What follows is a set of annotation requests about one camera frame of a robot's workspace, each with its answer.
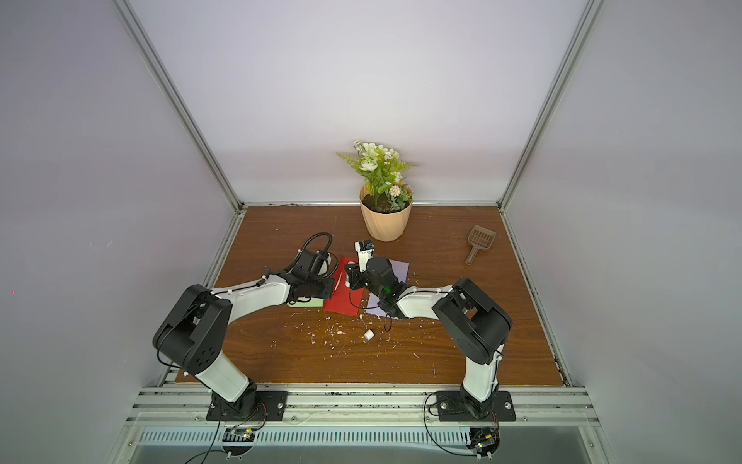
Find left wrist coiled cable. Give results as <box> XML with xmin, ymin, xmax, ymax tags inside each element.
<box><xmin>298</xmin><ymin>231</ymin><xmax>334</xmax><ymax>259</ymax></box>

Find red envelope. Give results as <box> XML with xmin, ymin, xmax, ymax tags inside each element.
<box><xmin>323</xmin><ymin>256</ymin><xmax>364</xmax><ymax>317</ymax></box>

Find beige flower pot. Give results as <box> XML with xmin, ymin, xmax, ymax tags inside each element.
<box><xmin>359</xmin><ymin>186</ymin><xmax>413</xmax><ymax>242</ymax></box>

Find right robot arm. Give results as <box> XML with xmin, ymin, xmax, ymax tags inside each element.
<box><xmin>345</xmin><ymin>257</ymin><xmax>513</xmax><ymax>406</ymax></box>

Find green envelope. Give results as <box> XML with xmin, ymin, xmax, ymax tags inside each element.
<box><xmin>291</xmin><ymin>298</ymin><xmax>325</xmax><ymax>307</ymax></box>

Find purple envelope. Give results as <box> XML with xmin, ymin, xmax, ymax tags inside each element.
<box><xmin>365</xmin><ymin>260</ymin><xmax>410</xmax><ymax>318</ymax></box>

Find base cable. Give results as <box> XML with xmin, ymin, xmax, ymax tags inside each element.
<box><xmin>184</xmin><ymin>405</ymin><xmax>268</xmax><ymax>464</ymax></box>
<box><xmin>421</xmin><ymin>392</ymin><xmax>500</xmax><ymax>459</ymax></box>

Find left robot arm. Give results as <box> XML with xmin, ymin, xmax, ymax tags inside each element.
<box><xmin>152</xmin><ymin>249</ymin><xmax>339</xmax><ymax>410</ymax></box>

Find artificial flower plant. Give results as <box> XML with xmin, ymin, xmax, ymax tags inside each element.
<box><xmin>336</xmin><ymin>140</ymin><xmax>417</xmax><ymax>214</ymax></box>

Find left base cable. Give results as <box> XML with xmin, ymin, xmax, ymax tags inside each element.
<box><xmin>184</xmin><ymin>405</ymin><xmax>268</xmax><ymax>464</ymax></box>

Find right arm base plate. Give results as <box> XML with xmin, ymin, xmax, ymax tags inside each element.
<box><xmin>426</xmin><ymin>390</ymin><xmax>517</xmax><ymax>423</ymax></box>

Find brown plastic scoop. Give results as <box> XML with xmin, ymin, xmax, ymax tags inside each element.
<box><xmin>465</xmin><ymin>224</ymin><xmax>497</xmax><ymax>266</ymax></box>

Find right base cable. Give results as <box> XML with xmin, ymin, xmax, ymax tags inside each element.
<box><xmin>421</xmin><ymin>392</ymin><xmax>500</xmax><ymax>459</ymax></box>

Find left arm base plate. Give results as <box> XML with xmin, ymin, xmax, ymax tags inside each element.
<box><xmin>206</xmin><ymin>390</ymin><xmax>288</xmax><ymax>423</ymax></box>

